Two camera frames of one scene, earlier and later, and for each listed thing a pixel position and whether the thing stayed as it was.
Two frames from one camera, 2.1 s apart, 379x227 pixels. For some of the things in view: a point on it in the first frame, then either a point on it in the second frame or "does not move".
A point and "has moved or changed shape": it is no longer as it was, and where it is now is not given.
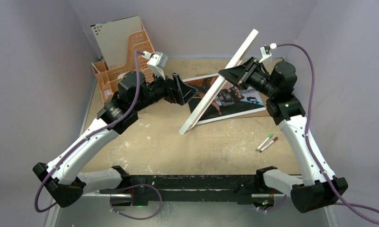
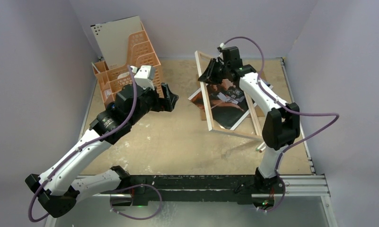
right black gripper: (246, 72) -> (216, 70)
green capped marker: (263, 143) does not move
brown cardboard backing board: (259, 113) -> (260, 108)
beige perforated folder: (112, 37) does not move
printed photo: (231, 99) has moved or changed shape
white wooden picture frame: (212, 91) -> (258, 135)
